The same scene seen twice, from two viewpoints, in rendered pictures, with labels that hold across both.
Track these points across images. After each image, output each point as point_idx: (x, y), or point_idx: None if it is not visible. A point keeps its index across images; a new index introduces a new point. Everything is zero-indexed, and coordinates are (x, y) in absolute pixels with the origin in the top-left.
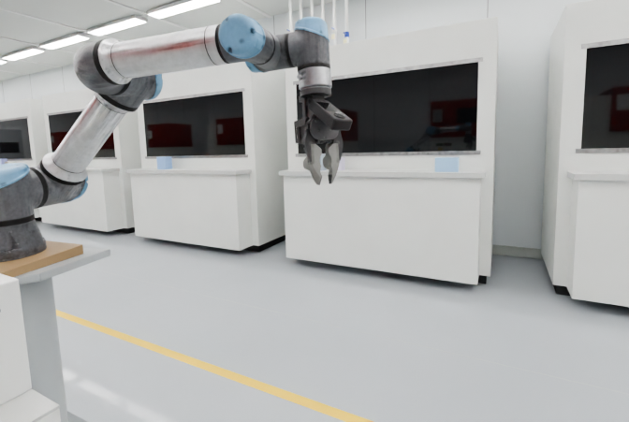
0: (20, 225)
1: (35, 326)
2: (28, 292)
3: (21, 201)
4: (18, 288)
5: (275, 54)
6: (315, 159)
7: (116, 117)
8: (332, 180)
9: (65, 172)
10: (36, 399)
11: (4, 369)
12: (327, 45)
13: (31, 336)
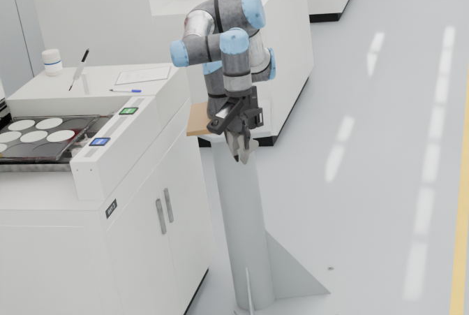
0: (220, 98)
1: (229, 166)
2: (224, 144)
3: (220, 83)
4: (96, 164)
5: (214, 57)
6: (229, 143)
7: None
8: (243, 162)
9: None
10: (100, 204)
11: (95, 189)
12: (230, 59)
13: (227, 172)
